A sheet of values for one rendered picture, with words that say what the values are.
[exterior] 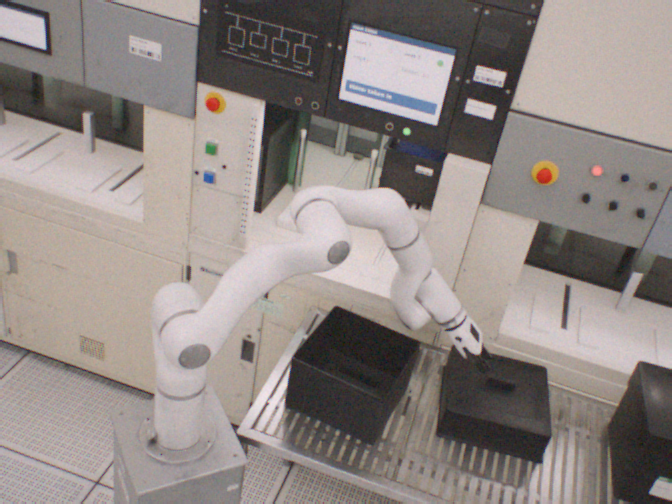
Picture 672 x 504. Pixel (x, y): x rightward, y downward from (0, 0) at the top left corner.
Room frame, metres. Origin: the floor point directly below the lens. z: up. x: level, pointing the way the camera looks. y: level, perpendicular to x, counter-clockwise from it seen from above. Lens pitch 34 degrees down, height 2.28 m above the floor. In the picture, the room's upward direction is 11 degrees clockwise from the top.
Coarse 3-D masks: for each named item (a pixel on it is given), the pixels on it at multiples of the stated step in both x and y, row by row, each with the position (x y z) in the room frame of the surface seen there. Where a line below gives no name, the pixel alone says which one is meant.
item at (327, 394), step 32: (352, 320) 1.71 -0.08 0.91; (320, 352) 1.68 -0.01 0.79; (352, 352) 1.70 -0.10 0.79; (384, 352) 1.67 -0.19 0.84; (416, 352) 1.61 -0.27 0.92; (288, 384) 1.47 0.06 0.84; (320, 384) 1.44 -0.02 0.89; (352, 384) 1.59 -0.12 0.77; (384, 384) 1.62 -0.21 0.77; (320, 416) 1.44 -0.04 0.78; (352, 416) 1.41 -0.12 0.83; (384, 416) 1.42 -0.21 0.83
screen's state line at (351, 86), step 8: (352, 80) 1.95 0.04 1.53; (352, 88) 1.95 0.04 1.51; (360, 88) 1.94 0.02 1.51; (368, 88) 1.94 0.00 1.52; (376, 88) 1.93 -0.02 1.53; (368, 96) 1.94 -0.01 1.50; (376, 96) 1.93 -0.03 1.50; (384, 96) 1.93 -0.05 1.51; (392, 96) 1.92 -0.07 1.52; (400, 96) 1.92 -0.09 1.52; (408, 96) 1.92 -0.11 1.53; (400, 104) 1.92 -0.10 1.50; (408, 104) 1.91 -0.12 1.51; (416, 104) 1.91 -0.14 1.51; (424, 104) 1.91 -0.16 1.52; (432, 104) 1.90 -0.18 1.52; (424, 112) 1.91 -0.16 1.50; (432, 112) 1.90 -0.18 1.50
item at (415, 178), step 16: (384, 160) 2.45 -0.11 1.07; (400, 160) 2.43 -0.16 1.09; (416, 160) 2.42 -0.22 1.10; (432, 160) 2.41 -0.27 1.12; (384, 176) 2.44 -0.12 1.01; (400, 176) 2.43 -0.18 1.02; (416, 176) 2.42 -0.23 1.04; (432, 176) 2.41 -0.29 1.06; (400, 192) 2.43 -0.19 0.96; (416, 192) 2.42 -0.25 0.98; (432, 192) 2.41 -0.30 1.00; (416, 208) 2.42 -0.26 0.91
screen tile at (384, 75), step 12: (360, 48) 1.95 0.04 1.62; (372, 48) 1.94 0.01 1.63; (384, 48) 1.93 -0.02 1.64; (396, 48) 1.93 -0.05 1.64; (384, 60) 1.93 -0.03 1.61; (348, 72) 1.95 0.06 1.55; (360, 72) 1.94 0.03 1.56; (372, 72) 1.94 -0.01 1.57; (384, 72) 1.93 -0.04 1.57; (384, 84) 1.93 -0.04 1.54
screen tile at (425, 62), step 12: (408, 60) 1.92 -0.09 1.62; (420, 60) 1.91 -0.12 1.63; (432, 60) 1.91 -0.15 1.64; (432, 72) 1.91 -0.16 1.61; (444, 72) 1.90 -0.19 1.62; (396, 84) 1.92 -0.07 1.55; (408, 84) 1.92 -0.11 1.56; (420, 84) 1.91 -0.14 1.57; (432, 84) 1.90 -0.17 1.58; (432, 96) 1.90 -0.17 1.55
